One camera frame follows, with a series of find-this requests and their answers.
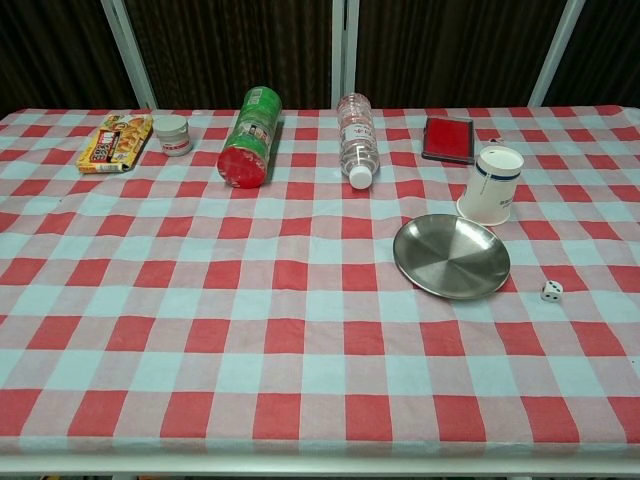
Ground white paper cup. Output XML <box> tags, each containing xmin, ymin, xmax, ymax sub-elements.
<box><xmin>455</xmin><ymin>145</ymin><xmax>525</xmax><ymax>226</ymax></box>

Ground silver metal plate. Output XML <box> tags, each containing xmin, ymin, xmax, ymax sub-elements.
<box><xmin>392</xmin><ymin>213</ymin><xmax>512</xmax><ymax>301</ymax></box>

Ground red white checkered tablecloth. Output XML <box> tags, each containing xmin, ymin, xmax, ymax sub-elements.
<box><xmin>0</xmin><ymin>105</ymin><xmax>640</xmax><ymax>457</ymax></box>

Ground clear plastic water bottle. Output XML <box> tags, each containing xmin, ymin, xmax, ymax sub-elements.
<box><xmin>336</xmin><ymin>92</ymin><xmax>379</xmax><ymax>190</ymax></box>

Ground green chips can red lid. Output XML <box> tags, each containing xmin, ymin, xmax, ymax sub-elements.
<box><xmin>216</xmin><ymin>85</ymin><xmax>284</xmax><ymax>190</ymax></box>

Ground red ink pad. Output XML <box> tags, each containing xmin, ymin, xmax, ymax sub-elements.
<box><xmin>421</xmin><ymin>116</ymin><xmax>476</xmax><ymax>164</ymax></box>

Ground small white plastic jar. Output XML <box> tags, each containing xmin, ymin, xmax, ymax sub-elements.
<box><xmin>151</xmin><ymin>114</ymin><xmax>194</xmax><ymax>157</ymax></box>

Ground dark brown partition panel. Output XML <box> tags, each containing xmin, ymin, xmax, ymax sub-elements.
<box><xmin>124</xmin><ymin>0</ymin><xmax>335</xmax><ymax>110</ymax></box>
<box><xmin>354</xmin><ymin>0</ymin><xmax>569</xmax><ymax>109</ymax></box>
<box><xmin>542</xmin><ymin>0</ymin><xmax>640</xmax><ymax>107</ymax></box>
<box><xmin>0</xmin><ymin>0</ymin><xmax>139</xmax><ymax>116</ymax></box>

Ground yellow snack packet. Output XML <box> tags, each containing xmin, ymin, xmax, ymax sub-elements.
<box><xmin>75</xmin><ymin>112</ymin><xmax>154</xmax><ymax>175</ymax></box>

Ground white partition frame post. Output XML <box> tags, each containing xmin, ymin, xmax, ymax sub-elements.
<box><xmin>528</xmin><ymin>0</ymin><xmax>586</xmax><ymax>106</ymax></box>
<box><xmin>99</xmin><ymin>0</ymin><xmax>159</xmax><ymax>110</ymax></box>
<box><xmin>331</xmin><ymin>0</ymin><xmax>360</xmax><ymax>109</ymax></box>

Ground white table edge frame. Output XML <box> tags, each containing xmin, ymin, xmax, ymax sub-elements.
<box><xmin>0</xmin><ymin>453</ymin><xmax>640</xmax><ymax>477</ymax></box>

